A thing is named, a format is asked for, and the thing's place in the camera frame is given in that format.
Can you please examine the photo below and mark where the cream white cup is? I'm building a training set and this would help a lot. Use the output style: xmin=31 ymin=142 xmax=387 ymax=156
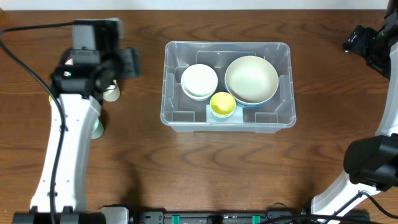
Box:
xmin=103 ymin=80 xmax=121 ymax=102

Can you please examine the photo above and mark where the green cup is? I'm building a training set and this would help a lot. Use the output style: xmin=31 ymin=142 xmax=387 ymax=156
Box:
xmin=91 ymin=118 xmax=104 ymax=139

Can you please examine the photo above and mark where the white small bowl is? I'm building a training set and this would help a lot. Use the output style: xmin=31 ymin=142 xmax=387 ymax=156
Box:
xmin=181 ymin=64 xmax=218 ymax=96

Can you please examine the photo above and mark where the beige large bowl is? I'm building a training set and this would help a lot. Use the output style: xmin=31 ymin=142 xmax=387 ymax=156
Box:
xmin=224 ymin=55 xmax=279 ymax=103

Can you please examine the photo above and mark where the blue cup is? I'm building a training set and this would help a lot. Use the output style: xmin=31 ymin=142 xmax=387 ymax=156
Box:
xmin=212 ymin=112 xmax=233 ymax=118

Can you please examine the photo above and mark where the pink cup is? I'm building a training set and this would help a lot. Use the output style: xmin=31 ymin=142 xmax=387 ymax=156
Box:
xmin=65 ymin=58 xmax=73 ymax=65

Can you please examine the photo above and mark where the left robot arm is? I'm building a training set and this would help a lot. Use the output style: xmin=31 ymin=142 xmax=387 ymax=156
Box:
xmin=13 ymin=18 xmax=140 ymax=223

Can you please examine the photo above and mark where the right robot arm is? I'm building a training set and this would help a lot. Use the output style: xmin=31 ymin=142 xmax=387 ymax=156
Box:
xmin=295 ymin=0 xmax=397 ymax=223

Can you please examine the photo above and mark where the clear plastic storage container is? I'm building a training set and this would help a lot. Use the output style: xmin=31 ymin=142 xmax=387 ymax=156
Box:
xmin=160 ymin=41 xmax=297 ymax=133

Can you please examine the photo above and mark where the dark blue bowl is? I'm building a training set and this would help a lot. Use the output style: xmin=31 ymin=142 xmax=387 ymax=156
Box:
xmin=224 ymin=86 xmax=272 ymax=108

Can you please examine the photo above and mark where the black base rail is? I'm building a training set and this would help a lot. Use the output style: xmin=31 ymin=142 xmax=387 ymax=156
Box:
xmin=127 ymin=208 xmax=371 ymax=224

